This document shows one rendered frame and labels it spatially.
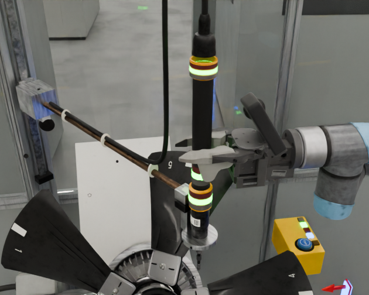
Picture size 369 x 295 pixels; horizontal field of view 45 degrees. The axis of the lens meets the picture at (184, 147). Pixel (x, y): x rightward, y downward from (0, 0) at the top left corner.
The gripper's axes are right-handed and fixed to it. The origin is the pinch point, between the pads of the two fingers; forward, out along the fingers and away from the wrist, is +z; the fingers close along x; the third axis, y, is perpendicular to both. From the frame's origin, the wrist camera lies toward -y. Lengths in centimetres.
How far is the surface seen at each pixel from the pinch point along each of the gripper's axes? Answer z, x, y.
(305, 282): -27.9, 1.2, 39.0
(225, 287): -9.7, 3.0, 39.3
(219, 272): -27, 70, 108
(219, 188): -9.4, 11.1, 17.8
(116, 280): 14.1, 2.9, 33.1
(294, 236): -38, 29, 51
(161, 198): 2.6, 16.9, 23.3
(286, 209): -53, 70, 76
